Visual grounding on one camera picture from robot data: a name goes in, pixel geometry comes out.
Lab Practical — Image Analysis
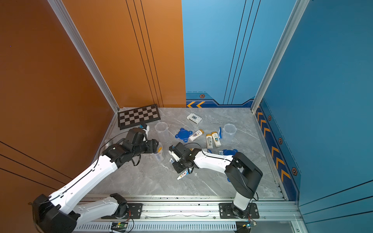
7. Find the toothpaste tube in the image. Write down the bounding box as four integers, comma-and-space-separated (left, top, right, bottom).
177, 169, 191, 180

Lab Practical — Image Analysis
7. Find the clear plastic cup front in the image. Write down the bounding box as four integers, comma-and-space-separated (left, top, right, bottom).
151, 143, 165, 162

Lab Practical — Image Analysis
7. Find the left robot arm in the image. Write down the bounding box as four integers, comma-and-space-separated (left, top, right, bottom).
32, 124, 159, 233

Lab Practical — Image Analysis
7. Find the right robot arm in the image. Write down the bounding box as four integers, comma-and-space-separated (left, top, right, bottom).
169, 143, 263, 218

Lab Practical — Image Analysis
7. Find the white bottle yellow cap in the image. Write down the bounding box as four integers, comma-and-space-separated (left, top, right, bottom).
188, 129, 204, 141

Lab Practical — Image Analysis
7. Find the black white checkerboard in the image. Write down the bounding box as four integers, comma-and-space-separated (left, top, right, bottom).
118, 104, 161, 130

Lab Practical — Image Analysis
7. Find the clear cup back left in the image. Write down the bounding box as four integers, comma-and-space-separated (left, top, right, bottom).
155, 122, 169, 142

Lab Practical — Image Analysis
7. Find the white bottle upright left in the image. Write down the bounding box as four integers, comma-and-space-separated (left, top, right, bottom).
206, 134, 213, 150

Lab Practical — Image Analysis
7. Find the white bottle upright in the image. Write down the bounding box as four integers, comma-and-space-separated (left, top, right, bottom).
211, 132, 221, 147
206, 134, 213, 150

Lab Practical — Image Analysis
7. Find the white bottle upright right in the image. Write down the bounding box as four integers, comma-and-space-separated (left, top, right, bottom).
211, 132, 221, 147

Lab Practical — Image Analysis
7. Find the clear cup right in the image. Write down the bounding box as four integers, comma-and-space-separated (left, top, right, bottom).
222, 123, 237, 143

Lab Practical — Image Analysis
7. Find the left green circuit board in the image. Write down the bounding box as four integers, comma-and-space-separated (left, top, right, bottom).
110, 222, 129, 233

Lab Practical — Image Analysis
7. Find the green circuit board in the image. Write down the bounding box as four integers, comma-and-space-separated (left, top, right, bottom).
110, 222, 129, 233
235, 221, 257, 233

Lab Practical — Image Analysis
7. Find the right green circuit board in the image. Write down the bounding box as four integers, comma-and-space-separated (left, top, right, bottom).
235, 221, 257, 233

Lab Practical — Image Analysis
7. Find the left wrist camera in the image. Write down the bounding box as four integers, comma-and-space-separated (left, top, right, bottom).
139, 124, 150, 135

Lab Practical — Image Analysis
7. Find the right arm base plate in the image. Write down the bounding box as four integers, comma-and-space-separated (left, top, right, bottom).
219, 203, 260, 219

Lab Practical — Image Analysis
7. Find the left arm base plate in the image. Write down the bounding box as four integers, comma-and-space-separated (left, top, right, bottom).
101, 203, 143, 220

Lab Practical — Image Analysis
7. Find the aluminium rail frame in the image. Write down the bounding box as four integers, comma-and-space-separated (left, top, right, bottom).
75, 195, 308, 233

